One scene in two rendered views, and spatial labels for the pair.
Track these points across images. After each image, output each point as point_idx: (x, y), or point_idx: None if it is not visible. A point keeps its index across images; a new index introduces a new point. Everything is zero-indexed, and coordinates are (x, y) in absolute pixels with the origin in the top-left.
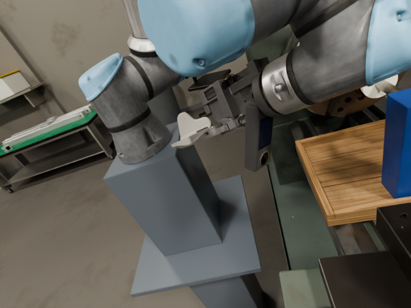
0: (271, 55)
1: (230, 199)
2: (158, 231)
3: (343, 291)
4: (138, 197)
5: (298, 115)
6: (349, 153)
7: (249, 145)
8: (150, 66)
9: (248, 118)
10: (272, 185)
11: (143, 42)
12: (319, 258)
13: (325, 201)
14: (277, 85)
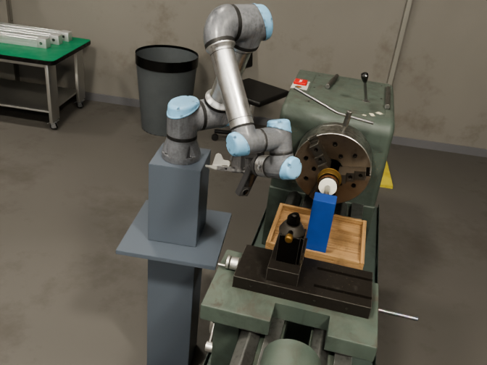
0: (295, 135)
1: (214, 226)
2: (157, 216)
3: (248, 253)
4: (161, 185)
5: (298, 188)
6: (305, 224)
7: (241, 182)
8: (211, 114)
9: (246, 171)
10: (254, 241)
11: (214, 102)
12: (246, 244)
13: (270, 237)
14: (258, 165)
